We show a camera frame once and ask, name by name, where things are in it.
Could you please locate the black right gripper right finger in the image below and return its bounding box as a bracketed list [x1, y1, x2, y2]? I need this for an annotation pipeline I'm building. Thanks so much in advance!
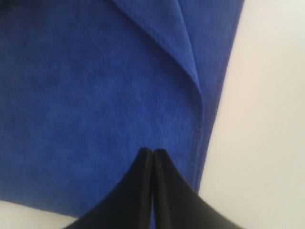
[153, 149, 240, 229]

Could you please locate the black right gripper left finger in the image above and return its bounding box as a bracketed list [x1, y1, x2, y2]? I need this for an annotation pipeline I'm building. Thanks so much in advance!
[66, 148, 153, 229]

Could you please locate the blue microfibre towel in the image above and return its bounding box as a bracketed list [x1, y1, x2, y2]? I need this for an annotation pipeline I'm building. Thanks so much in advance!
[0, 0, 244, 216]

